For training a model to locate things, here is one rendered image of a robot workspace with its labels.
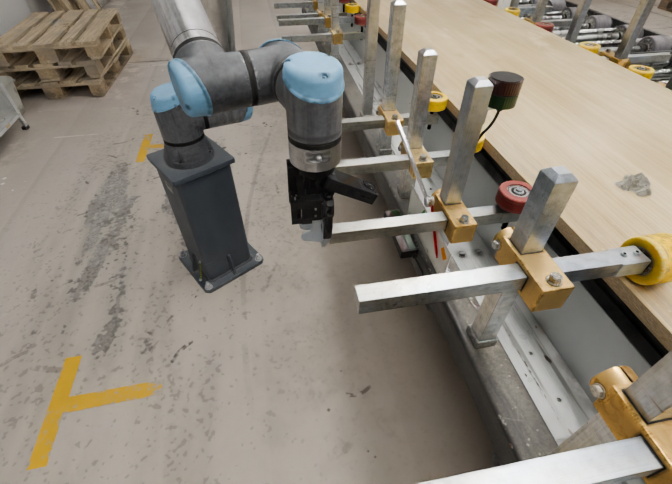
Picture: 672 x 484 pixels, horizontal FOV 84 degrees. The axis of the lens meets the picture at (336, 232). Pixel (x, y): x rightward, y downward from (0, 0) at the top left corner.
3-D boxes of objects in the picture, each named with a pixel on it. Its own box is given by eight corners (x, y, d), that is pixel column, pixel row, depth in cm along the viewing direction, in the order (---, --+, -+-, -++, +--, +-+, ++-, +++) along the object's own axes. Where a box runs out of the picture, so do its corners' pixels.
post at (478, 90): (429, 268, 97) (476, 82, 64) (424, 259, 99) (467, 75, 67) (441, 267, 97) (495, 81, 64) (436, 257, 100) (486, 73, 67)
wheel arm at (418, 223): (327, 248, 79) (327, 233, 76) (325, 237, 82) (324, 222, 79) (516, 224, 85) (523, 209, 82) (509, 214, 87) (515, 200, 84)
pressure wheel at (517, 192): (495, 242, 84) (512, 202, 76) (479, 219, 90) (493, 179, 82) (528, 238, 85) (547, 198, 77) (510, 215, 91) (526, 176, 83)
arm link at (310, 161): (336, 123, 67) (346, 151, 60) (335, 147, 70) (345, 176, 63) (286, 126, 66) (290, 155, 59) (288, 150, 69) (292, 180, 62)
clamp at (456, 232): (450, 244, 80) (455, 226, 77) (428, 205, 90) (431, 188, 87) (474, 241, 81) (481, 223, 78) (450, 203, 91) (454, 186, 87)
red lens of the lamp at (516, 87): (495, 97, 65) (498, 84, 64) (479, 84, 69) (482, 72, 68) (526, 94, 66) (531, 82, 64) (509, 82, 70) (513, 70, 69)
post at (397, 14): (379, 158, 131) (394, 1, 98) (377, 153, 134) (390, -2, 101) (389, 158, 132) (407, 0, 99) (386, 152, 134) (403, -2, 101)
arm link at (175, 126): (159, 129, 144) (143, 83, 132) (204, 120, 149) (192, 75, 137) (164, 147, 134) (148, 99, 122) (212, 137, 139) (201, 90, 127)
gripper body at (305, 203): (289, 203, 76) (285, 151, 68) (330, 200, 78) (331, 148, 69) (292, 228, 71) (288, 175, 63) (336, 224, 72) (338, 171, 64)
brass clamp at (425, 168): (410, 180, 99) (413, 163, 95) (395, 153, 108) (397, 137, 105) (432, 177, 99) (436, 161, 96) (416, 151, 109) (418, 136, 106)
